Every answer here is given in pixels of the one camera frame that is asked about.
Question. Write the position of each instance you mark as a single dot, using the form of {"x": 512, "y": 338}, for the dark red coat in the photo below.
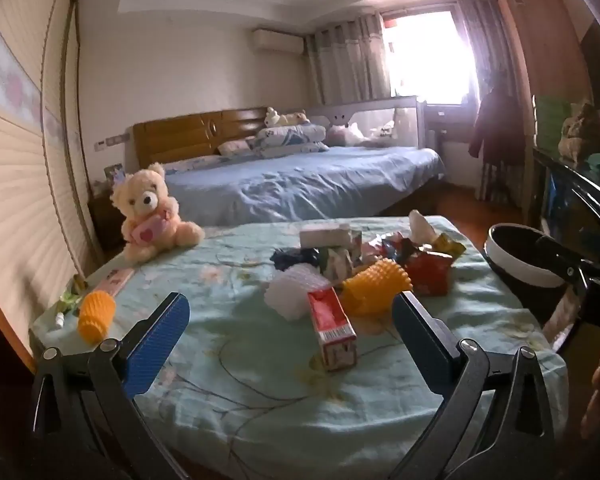
{"x": 497, "y": 125}

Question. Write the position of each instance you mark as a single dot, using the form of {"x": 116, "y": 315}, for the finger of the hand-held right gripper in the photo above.
{"x": 575, "y": 265}

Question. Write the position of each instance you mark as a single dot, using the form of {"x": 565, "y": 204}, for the photo frame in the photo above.
{"x": 114, "y": 173}

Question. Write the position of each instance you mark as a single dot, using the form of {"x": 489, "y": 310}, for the folded blue white quilt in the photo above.
{"x": 290, "y": 137}

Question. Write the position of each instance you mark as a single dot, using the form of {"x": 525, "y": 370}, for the green candy wrapper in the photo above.
{"x": 72, "y": 297}

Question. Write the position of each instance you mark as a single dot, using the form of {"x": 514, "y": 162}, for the grey bed guard rail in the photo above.
{"x": 380, "y": 107}

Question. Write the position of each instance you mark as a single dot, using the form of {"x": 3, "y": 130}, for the black glossy cabinet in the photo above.
{"x": 580, "y": 190}

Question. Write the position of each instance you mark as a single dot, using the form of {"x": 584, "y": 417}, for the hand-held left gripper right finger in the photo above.
{"x": 417, "y": 342}

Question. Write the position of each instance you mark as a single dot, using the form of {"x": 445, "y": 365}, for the yellow snack wrapper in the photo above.
{"x": 450, "y": 247}

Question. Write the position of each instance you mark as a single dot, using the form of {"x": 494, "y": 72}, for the white air conditioner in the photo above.
{"x": 277, "y": 41}

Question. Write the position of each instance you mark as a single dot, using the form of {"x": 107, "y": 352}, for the bright window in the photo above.
{"x": 425, "y": 55}

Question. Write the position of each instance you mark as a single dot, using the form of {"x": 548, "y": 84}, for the orange foam fruit net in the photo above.
{"x": 96, "y": 316}

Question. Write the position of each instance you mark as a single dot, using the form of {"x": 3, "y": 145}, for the red candy wrapper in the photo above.
{"x": 380, "y": 247}

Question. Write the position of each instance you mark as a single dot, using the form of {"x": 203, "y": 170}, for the small white pillow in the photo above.
{"x": 235, "y": 147}

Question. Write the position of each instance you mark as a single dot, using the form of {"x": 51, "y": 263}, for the white foam fruit net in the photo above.
{"x": 292, "y": 290}

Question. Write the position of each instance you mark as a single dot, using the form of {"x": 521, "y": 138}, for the white tissue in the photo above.
{"x": 422, "y": 227}

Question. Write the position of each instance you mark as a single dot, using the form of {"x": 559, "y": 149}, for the wall switch panel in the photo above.
{"x": 111, "y": 142}

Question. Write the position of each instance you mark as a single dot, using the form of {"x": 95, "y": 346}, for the small desk with drawer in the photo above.
{"x": 450, "y": 120}

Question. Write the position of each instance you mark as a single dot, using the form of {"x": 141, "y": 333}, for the blue snack wrapper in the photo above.
{"x": 295, "y": 259}

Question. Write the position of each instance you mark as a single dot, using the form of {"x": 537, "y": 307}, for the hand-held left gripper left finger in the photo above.
{"x": 160, "y": 345}

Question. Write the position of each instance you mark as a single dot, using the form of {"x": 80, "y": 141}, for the cream teddy bear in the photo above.
{"x": 140, "y": 200}

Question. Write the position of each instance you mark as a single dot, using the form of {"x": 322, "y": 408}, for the flat blue pillow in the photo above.
{"x": 195, "y": 162}

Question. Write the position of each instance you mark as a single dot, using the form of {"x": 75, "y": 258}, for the white bin with black liner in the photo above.
{"x": 520, "y": 270}

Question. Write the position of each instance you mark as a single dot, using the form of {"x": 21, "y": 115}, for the white sliding closet door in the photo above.
{"x": 25, "y": 170}

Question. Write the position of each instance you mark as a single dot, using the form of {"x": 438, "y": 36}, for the red snack wrapper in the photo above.
{"x": 430, "y": 275}

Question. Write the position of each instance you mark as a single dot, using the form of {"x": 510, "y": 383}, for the white tissue pack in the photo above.
{"x": 325, "y": 236}

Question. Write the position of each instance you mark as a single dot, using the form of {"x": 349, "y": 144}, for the pink packet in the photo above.
{"x": 114, "y": 280}

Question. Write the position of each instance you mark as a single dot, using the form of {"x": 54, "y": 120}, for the wooden headboard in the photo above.
{"x": 180, "y": 137}

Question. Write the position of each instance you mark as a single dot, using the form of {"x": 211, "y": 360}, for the bed with blue sheet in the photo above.
{"x": 305, "y": 185}

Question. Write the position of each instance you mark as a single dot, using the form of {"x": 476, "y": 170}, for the small white plush toy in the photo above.
{"x": 285, "y": 118}

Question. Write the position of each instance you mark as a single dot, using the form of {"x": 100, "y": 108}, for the green floral tablecloth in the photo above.
{"x": 260, "y": 390}

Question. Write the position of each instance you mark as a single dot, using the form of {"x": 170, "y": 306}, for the brown plush toy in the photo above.
{"x": 580, "y": 132}

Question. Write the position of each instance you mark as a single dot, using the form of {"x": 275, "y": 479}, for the dark wooden nightstand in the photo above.
{"x": 107, "y": 225}

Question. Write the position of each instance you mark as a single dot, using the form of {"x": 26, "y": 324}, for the small printed carton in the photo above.
{"x": 341, "y": 262}

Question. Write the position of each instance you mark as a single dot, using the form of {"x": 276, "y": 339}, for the orange spiky ball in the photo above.
{"x": 375, "y": 285}

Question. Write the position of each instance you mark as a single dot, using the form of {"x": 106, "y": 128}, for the red cigarette box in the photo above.
{"x": 330, "y": 325}

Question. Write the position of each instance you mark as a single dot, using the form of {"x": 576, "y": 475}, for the grey patterned curtain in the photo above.
{"x": 345, "y": 60}
{"x": 480, "y": 45}

